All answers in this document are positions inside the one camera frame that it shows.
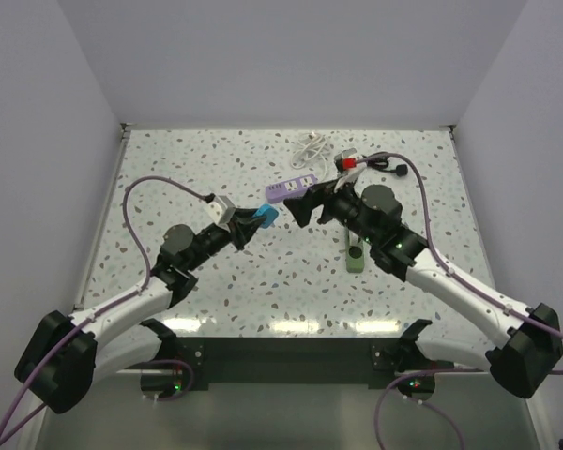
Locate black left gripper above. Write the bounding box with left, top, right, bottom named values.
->
left=185, top=208, right=266, bottom=272

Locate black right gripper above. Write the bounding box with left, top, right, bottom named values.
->
left=282, top=172, right=377, bottom=246

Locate blue charger plug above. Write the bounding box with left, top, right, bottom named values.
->
left=253, top=203, right=279, bottom=229

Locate green power strip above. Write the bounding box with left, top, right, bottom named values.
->
left=344, top=229, right=365, bottom=274

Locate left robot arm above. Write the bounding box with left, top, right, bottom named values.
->
left=14, top=204, right=278, bottom=413

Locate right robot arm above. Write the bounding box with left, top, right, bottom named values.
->
left=283, top=181, right=563, bottom=398

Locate purple power strip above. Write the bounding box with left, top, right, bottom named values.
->
left=265, top=174, right=318, bottom=203

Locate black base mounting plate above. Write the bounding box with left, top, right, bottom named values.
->
left=121, top=335, right=451, bottom=394

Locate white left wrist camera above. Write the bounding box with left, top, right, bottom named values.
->
left=206, top=195, right=236, bottom=227

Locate white coiled cable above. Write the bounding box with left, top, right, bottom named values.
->
left=289, top=132, right=332, bottom=177

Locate black power cable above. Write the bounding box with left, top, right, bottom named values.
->
left=363, top=152, right=409, bottom=179

